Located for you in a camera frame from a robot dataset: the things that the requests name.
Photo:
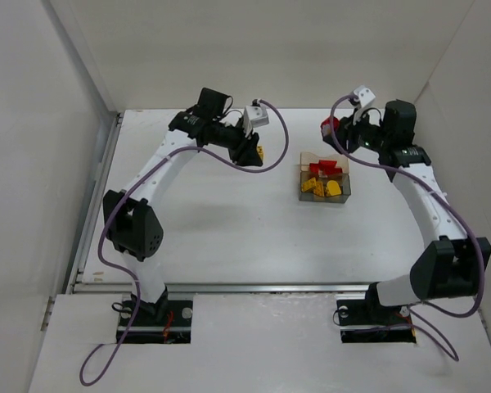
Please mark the yellow long lego brick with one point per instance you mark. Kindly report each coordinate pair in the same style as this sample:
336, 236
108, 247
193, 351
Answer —
313, 186

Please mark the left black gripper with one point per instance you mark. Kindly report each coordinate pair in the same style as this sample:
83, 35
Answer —
244, 148

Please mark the aluminium rail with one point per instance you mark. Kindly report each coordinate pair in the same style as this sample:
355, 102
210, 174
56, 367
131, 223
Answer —
225, 288

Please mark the red yellow lego assembly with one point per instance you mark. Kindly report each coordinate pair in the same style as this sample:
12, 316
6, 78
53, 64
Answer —
329, 125

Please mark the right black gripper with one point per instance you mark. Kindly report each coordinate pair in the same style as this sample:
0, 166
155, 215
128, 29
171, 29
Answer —
343, 133

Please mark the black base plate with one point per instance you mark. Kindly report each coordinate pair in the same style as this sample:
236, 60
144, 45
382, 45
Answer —
168, 322
361, 323

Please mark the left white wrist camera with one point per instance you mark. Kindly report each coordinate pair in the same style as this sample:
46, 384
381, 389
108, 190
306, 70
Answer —
255, 115

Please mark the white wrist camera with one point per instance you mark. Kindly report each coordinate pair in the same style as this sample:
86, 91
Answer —
255, 115
363, 99

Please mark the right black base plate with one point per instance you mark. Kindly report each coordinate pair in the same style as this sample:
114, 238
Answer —
361, 323

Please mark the red lego brick stack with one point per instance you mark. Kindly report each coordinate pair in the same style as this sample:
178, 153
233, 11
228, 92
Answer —
329, 168

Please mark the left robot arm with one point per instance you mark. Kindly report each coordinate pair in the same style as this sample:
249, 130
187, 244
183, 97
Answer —
131, 222

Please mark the yellow printed lego brick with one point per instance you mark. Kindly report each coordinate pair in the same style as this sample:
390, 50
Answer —
333, 189

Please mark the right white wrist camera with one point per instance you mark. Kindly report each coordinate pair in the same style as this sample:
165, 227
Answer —
363, 99

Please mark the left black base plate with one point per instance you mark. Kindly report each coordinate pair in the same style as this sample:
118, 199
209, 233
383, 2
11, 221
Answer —
168, 322

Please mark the amber clear plastic container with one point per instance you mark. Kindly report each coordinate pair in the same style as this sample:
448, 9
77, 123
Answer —
307, 157

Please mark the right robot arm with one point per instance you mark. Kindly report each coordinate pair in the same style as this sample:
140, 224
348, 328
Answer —
454, 261

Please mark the grey clear plastic container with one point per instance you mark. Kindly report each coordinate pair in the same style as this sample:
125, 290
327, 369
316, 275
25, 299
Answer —
342, 179

